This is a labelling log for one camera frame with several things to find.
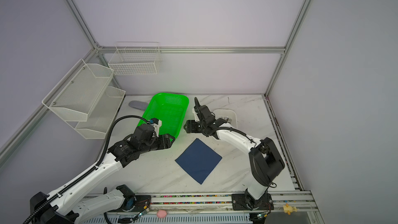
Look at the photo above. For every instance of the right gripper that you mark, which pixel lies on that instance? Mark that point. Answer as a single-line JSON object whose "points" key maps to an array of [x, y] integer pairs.
{"points": [[189, 127]]}

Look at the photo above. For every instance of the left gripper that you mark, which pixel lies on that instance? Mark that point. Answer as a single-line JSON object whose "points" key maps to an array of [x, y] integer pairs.
{"points": [[165, 141]]}

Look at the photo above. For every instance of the green plastic basket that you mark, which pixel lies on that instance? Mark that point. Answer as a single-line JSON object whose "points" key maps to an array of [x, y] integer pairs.
{"points": [[170, 109]]}

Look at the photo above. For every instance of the dark blue paper napkin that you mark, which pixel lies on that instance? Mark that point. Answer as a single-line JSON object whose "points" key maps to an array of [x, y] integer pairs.
{"points": [[198, 160]]}

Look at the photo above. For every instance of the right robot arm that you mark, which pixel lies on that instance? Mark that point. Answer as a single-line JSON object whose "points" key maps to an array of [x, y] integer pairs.
{"points": [[266, 163]]}

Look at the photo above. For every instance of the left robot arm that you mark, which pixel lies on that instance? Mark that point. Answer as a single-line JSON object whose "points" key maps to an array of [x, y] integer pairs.
{"points": [[65, 205]]}

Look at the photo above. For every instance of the white rectangular tray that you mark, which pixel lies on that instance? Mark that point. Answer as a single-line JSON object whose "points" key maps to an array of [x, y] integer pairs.
{"points": [[228, 115]]}

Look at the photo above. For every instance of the grey oval pouch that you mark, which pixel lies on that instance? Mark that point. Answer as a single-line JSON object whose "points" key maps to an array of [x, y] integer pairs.
{"points": [[139, 105]]}

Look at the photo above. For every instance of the pink toy ball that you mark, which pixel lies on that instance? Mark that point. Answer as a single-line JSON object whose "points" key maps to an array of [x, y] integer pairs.
{"points": [[161, 213]]}

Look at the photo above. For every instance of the white mesh two-tier shelf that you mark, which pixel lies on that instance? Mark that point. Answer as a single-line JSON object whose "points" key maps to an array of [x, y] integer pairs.
{"points": [[86, 100]]}

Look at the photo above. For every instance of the yellow toy figure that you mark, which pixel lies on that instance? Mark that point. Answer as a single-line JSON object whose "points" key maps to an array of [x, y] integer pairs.
{"points": [[288, 209]]}

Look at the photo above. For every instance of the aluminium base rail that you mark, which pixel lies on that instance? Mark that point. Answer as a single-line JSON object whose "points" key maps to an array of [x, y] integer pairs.
{"points": [[216, 208]]}

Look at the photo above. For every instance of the white wire basket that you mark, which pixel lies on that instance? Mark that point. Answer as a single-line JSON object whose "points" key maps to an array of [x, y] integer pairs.
{"points": [[136, 58]]}

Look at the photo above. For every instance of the aluminium frame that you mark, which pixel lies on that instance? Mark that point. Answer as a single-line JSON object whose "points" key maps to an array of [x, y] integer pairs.
{"points": [[18, 138]]}

